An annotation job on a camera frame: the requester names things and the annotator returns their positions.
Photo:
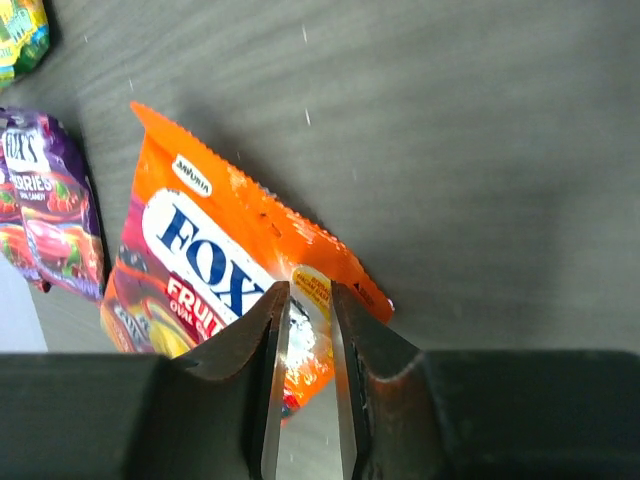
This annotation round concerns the purple berries snack bag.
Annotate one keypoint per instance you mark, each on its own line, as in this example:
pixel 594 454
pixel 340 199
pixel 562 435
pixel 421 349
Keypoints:
pixel 59 214
pixel 14 245

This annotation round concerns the orange fruit candy bag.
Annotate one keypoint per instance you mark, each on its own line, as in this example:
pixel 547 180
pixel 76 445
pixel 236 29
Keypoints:
pixel 202 242

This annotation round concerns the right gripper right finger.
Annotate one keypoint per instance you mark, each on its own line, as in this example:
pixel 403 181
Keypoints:
pixel 408 413

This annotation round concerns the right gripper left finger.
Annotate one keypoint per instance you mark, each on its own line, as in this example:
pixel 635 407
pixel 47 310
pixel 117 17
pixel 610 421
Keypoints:
pixel 212 413

